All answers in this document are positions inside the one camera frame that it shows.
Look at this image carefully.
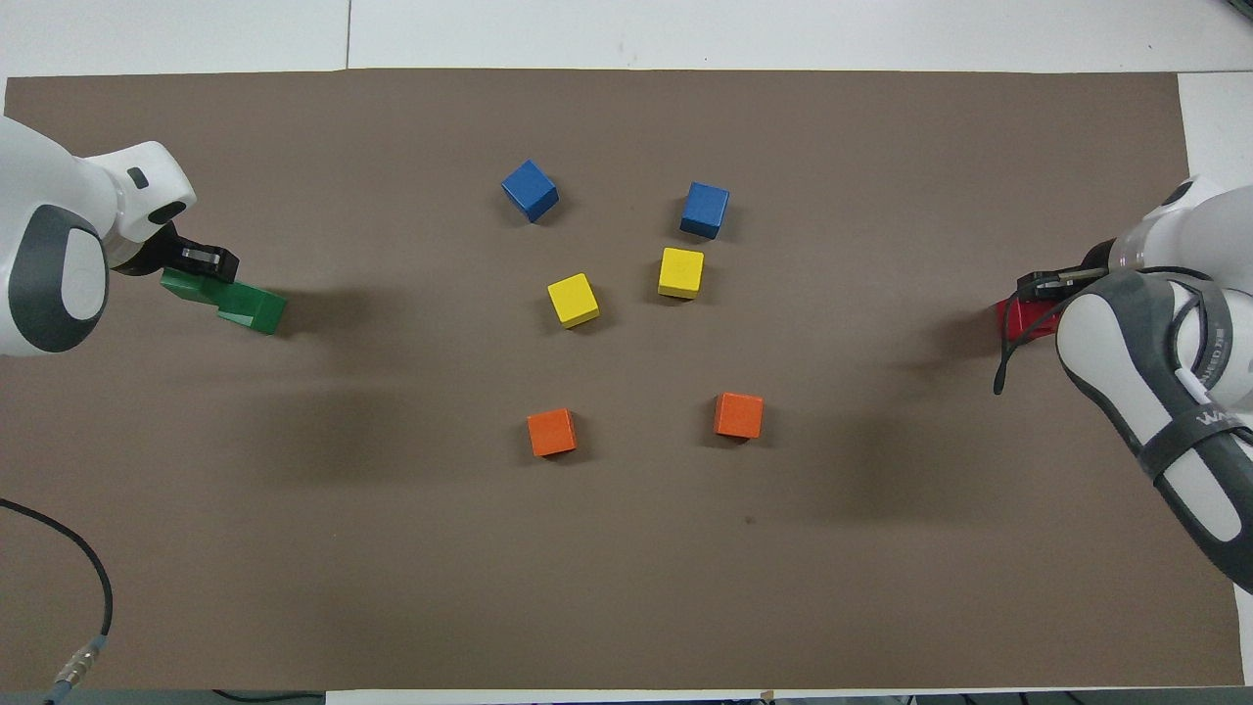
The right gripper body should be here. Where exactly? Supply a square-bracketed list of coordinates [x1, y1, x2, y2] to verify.
[1081, 239, 1118, 291]

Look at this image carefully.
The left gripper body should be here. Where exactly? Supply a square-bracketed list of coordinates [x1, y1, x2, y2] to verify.
[83, 141, 203, 278]

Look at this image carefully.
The green wooden cube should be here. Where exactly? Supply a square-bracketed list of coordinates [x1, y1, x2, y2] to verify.
[216, 282, 289, 337]
[160, 266, 236, 306]

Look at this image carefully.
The blue wooden cube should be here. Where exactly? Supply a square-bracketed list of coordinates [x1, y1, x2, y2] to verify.
[501, 160, 561, 224]
[679, 181, 731, 241]

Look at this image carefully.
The orange wooden cube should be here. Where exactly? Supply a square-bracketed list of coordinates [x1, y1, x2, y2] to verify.
[714, 392, 765, 441]
[527, 407, 579, 458]

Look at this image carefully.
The yellow wooden cube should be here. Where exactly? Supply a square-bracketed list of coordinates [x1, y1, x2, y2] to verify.
[546, 272, 601, 330]
[658, 247, 706, 301]

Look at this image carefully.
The brown paper mat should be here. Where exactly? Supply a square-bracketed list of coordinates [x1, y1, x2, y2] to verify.
[0, 67, 1246, 692]

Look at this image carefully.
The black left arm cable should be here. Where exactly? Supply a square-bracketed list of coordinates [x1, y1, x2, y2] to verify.
[0, 497, 115, 705]

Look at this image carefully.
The black left base cable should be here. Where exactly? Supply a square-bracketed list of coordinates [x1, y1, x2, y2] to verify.
[210, 689, 326, 705]

